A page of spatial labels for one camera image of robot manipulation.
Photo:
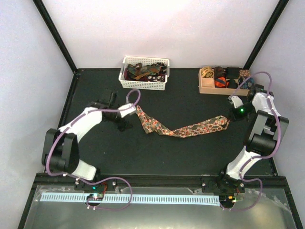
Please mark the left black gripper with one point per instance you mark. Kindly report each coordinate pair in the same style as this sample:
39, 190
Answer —
125, 126

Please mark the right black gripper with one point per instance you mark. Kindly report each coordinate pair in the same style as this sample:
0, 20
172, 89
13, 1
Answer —
236, 117

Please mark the paisley patterned necktie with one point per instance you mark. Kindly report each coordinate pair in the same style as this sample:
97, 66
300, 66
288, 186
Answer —
150, 124

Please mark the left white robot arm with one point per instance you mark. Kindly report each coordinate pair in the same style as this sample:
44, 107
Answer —
61, 146

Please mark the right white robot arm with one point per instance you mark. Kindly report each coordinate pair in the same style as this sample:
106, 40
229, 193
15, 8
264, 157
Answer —
264, 134

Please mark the pile of ties in basket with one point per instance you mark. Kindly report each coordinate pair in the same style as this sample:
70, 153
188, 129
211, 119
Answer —
146, 73

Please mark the black rolled tie front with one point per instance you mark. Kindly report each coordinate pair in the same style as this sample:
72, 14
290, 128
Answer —
232, 84

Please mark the black rolled tie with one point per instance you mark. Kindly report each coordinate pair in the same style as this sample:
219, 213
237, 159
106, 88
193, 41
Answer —
232, 72
232, 84

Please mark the orange blue rolled tie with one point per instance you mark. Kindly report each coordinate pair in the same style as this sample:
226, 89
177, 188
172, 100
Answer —
220, 82

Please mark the wooden compartment tray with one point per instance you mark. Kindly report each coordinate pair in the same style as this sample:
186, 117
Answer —
206, 86

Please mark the blue patterned rolled tie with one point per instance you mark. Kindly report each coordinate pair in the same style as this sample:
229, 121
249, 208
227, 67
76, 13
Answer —
248, 84

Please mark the brown patterned rolled tie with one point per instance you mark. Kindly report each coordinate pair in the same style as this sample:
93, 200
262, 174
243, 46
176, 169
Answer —
244, 73

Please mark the dark red rolled tie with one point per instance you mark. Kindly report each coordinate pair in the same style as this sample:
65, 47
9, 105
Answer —
219, 72

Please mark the white plastic basket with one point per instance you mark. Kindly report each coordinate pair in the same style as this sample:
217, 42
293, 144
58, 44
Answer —
143, 85

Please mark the clear acrylic sheet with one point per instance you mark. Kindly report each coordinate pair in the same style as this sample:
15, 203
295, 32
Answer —
252, 210

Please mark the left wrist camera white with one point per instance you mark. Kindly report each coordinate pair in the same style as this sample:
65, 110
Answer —
126, 109

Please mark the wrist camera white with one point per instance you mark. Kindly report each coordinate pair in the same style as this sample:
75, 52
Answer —
235, 101
126, 109

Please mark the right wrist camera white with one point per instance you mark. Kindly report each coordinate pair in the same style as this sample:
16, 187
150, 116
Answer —
235, 101

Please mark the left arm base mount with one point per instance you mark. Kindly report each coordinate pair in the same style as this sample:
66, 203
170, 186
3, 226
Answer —
108, 185

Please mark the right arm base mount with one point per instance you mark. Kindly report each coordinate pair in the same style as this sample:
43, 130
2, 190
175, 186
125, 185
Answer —
221, 185

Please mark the white slotted cable duct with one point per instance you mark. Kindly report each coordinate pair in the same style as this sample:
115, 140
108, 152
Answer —
133, 199

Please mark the right black frame post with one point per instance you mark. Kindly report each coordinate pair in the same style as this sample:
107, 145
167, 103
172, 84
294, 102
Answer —
280, 7

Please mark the black frame post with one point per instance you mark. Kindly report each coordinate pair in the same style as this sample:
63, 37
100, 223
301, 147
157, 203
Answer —
55, 34
280, 7

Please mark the left black frame post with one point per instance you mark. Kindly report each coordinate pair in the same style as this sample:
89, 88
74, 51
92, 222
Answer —
55, 34

